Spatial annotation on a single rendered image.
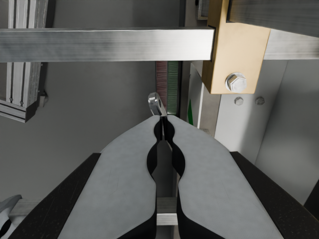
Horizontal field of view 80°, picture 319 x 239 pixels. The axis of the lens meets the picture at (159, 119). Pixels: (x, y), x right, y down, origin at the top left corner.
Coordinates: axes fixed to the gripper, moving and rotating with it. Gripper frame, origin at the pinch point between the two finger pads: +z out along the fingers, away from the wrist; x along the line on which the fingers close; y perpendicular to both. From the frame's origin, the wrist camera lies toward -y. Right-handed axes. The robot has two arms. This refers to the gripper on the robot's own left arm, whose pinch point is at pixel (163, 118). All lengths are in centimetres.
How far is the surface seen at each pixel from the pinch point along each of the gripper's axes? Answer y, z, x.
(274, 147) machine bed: 23.8, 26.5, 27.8
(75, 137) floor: 68, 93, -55
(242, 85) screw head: 0.9, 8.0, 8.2
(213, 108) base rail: 11.5, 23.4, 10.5
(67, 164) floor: 91, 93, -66
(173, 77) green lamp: 4.9, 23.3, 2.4
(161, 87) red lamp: 6.8, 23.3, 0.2
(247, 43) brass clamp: -2.9, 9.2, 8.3
